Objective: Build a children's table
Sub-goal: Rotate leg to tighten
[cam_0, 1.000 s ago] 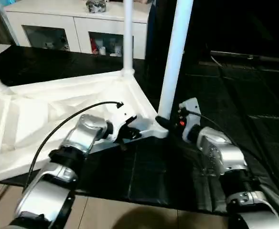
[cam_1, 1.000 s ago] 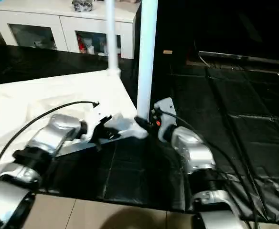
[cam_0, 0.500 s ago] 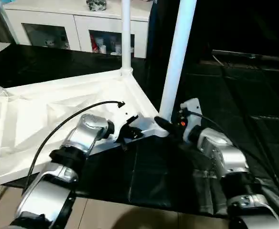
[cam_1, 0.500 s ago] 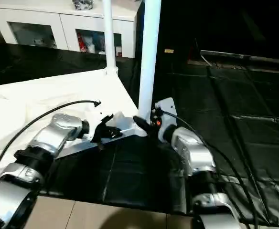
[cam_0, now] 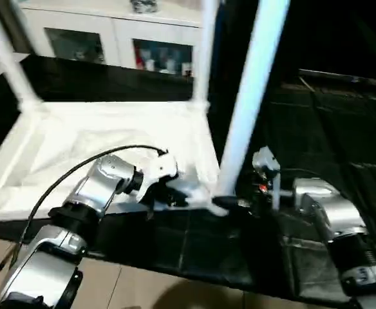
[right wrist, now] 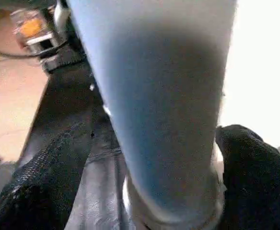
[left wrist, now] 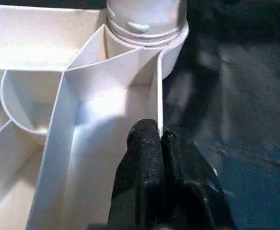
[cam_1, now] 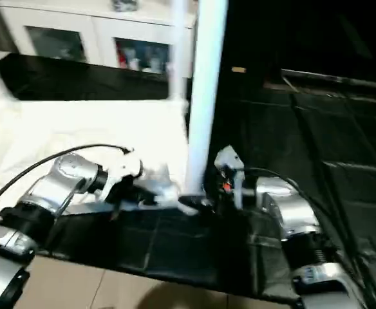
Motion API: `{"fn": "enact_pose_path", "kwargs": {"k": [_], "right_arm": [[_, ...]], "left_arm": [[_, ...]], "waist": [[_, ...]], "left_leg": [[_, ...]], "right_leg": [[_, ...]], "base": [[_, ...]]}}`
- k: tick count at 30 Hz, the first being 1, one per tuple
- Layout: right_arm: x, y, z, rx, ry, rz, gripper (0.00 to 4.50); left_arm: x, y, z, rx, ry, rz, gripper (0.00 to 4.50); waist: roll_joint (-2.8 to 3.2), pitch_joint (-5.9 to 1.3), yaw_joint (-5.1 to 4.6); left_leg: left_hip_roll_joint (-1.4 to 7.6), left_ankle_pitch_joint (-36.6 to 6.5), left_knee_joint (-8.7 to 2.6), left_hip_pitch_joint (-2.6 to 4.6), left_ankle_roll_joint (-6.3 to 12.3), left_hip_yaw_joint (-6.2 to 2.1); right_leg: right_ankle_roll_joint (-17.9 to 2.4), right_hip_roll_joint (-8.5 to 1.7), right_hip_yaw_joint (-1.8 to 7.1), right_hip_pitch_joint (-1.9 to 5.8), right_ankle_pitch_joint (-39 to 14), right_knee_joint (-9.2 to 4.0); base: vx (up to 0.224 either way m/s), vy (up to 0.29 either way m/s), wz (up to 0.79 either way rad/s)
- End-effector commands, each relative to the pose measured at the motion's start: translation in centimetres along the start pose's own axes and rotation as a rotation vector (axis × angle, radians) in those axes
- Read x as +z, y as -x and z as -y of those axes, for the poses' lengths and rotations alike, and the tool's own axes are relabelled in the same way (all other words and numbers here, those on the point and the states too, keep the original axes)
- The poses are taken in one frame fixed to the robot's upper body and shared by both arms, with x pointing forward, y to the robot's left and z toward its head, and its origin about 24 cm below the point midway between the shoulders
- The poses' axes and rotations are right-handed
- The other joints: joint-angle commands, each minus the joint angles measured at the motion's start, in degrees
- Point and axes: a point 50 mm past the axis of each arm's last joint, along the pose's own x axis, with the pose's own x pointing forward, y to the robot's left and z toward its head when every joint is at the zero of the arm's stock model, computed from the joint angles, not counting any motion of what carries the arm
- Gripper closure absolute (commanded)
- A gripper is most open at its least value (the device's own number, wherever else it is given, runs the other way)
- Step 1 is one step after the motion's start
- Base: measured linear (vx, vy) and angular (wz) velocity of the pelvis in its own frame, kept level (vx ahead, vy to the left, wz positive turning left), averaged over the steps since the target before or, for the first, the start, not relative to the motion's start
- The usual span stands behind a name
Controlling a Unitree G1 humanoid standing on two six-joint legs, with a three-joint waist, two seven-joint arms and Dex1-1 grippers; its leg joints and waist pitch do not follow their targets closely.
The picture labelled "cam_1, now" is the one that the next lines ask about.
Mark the white compartment tray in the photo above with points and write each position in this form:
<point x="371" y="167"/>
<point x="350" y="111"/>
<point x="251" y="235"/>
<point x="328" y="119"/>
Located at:
<point x="91" y="135"/>

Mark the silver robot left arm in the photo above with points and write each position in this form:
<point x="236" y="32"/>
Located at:
<point x="53" y="187"/>

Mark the black work mat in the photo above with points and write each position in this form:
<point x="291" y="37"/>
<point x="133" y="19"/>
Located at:
<point x="304" y="148"/>

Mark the small tan tag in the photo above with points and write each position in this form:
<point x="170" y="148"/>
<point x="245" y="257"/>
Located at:
<point x="239" y="69"/>

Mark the small red bottle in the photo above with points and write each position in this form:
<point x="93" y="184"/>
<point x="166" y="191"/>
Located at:
<point x="122" y="61"/>

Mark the long black bar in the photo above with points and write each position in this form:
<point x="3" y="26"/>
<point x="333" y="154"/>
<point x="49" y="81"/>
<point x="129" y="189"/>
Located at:
<point x="339" y="78"/>

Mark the white glass-door cabinet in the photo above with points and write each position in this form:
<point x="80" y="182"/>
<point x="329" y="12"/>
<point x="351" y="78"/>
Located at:
<point x="91" y="32"/>

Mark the silver crumpled object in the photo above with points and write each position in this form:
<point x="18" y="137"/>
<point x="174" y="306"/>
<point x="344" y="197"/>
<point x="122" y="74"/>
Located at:
<point x="125" y="4"/>

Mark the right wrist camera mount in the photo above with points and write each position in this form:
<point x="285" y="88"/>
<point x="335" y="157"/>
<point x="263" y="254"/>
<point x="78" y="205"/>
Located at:
<point x="230" y="161"/>

